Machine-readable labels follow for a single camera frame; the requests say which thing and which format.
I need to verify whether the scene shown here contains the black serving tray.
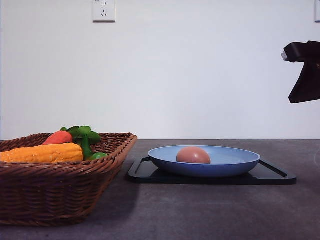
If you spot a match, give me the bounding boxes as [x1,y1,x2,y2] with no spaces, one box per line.
[127,157,297,185]

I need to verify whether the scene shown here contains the red-orange toy carrot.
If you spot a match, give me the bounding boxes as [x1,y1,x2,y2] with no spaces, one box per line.
[42,126,101,145]

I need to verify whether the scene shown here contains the white wall power outlet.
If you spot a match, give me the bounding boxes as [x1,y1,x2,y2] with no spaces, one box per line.
[92,0,116,24]

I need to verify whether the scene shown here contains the brown wicker basket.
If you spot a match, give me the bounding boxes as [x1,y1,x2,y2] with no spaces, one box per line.
[0,133,137,226]

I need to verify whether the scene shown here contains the orange-yellow toy corn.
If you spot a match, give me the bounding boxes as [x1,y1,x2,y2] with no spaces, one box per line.
[0,143,84,164]

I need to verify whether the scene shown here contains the blue plate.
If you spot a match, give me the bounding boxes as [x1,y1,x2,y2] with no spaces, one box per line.
[148,146,261,178]

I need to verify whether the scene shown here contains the brown egg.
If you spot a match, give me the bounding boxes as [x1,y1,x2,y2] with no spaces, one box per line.
[176,146,211,164]

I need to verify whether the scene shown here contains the green toy pepper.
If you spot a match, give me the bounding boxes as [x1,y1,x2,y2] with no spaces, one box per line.
[70,128,108,161]

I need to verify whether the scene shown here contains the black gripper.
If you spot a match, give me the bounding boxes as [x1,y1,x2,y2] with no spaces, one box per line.
[284,41,320,104]

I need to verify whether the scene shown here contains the white wall switch plate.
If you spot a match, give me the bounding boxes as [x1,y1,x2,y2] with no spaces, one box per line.
[314,0,320,24]

